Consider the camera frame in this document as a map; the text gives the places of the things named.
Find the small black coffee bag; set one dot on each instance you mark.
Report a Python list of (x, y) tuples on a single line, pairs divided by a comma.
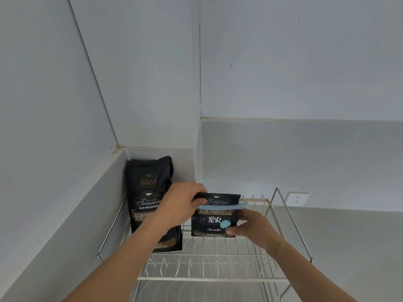
[(214, 220)]

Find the person's left hand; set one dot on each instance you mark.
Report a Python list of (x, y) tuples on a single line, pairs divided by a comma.
[(178, 202)]

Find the person's right hand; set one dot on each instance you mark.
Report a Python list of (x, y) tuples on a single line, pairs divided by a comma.
[(259, 229)]

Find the tall black coffee bag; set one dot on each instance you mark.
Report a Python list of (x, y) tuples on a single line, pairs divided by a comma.
[(148, 188)]

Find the person's left forearm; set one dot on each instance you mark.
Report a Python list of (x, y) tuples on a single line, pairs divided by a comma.
[(126, 264)]

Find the person's left thumb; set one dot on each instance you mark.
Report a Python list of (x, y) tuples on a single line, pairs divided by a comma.
[(197, 203)]

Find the light blue scoop clip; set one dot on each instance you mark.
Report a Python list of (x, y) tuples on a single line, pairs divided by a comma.
[(225, 223)]

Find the person's right thumb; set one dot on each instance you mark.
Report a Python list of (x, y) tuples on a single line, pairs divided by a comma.
[(236, 230)]

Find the white wall socket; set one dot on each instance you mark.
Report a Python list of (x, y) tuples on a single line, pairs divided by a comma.
[(297, 199)]

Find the person's right forearm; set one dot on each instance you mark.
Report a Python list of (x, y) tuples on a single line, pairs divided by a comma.
[(310, 273)]

